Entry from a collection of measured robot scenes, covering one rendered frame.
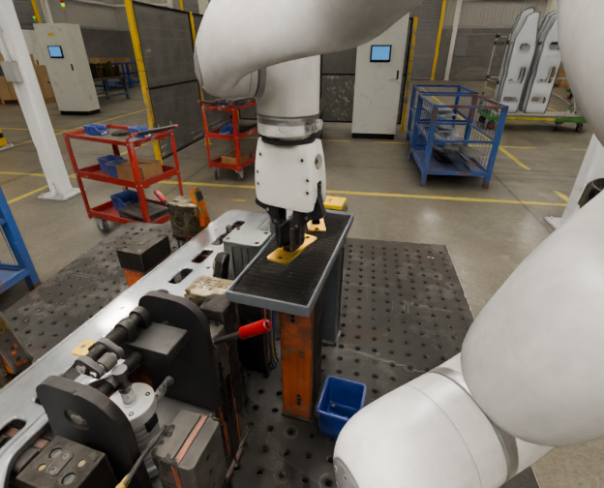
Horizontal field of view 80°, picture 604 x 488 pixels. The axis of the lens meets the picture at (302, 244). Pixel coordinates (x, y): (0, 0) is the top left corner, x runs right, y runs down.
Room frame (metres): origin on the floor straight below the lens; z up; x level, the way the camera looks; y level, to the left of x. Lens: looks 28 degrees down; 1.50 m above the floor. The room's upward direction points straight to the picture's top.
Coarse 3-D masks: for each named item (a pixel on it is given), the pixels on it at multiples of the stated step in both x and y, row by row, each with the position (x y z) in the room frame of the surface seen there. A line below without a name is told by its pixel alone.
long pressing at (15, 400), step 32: (224, 224) 1.06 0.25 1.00; (256, 224) 1.06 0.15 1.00; (192, 256) 0.86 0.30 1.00; (160, 288) 0.71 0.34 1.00; (96, 320) 0.59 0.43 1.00; (64, 352) 0.50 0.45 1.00; (32, 384) 0.43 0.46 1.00; (96, 384) 0.43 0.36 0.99; (0, 416) 0.36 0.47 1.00; (32, 416) 0.36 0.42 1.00; (0, 448) 0.31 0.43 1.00; (0, 480) 0.27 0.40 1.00
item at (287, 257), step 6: (306, 240) 0.54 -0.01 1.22; (288, 246) 0.50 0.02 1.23; (306, 246) 0.52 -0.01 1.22; (276, 252) 0.50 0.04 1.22; (282, 252) 0.50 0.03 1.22; (288, 252) 0.50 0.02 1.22; (294, 252) 0.50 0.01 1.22; (300, 252) 0.50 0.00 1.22; (270, 258) 0.48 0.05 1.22; (276, 258) 0.48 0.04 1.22; (288, 258) 0.48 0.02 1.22; (294, 258) 0.49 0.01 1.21
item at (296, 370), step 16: (320, 304) 0.63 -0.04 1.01; (288, 320) 0.58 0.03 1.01; (304, 320) 0.57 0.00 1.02; (320, 320) 0.63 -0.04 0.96; (288, 336) 0.58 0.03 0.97; (304, 336) 0.57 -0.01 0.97; (320, 336) 0.64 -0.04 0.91; (288, 352) 0.58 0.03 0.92; (304, 352) 0.57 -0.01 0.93; (320, 352) 0.64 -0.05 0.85; (288, 368) 0.58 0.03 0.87; (304, 368) 0.57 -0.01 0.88; (320, 368) 0.65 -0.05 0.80; (288, 384) 0.58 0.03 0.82; (304, 384) 0.57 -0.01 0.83; (288, 400) 0.58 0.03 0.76; (304, 400) 0.57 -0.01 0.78; (288, 416) 0.58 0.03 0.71; (304, 416) 0.57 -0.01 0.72
